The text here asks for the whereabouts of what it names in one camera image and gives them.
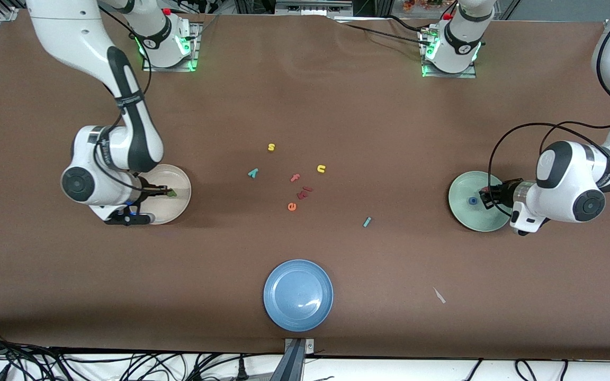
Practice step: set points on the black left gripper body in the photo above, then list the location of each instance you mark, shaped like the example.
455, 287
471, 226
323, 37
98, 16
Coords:
504, 192

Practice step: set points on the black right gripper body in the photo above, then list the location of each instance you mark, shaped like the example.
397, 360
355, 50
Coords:
147, 190

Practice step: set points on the teal letter y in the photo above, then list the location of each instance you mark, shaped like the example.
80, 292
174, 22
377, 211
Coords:
253, 172

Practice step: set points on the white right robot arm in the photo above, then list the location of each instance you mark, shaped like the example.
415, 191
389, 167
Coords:
80, 182

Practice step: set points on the beige brown plate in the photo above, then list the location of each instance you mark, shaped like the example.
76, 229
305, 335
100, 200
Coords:
175, 177

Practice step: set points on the pale green plate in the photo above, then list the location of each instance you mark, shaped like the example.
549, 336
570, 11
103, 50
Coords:
464, 211

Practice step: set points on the white paper scrap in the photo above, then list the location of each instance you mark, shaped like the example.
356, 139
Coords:
439, 295

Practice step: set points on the dark red letter k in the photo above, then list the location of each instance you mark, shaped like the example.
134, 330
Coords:
302, 194

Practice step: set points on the brown table cover sheet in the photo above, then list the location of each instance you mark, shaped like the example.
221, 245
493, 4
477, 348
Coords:
305, 106

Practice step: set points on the blue plate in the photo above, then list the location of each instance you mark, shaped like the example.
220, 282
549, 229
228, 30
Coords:
298, 295

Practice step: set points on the black power plug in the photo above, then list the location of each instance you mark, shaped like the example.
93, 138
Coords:
242, 370

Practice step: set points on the orange artificial flowers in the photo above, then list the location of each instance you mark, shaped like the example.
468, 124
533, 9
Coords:
421, 4

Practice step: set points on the grey metal box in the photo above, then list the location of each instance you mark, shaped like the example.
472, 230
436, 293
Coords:
313, 6

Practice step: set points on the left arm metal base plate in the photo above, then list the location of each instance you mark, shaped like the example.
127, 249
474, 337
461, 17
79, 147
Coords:
450, 75

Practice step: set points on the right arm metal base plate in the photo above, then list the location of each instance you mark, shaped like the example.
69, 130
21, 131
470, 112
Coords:
195, 53

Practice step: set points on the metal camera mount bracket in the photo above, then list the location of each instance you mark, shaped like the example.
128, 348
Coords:
297, 360

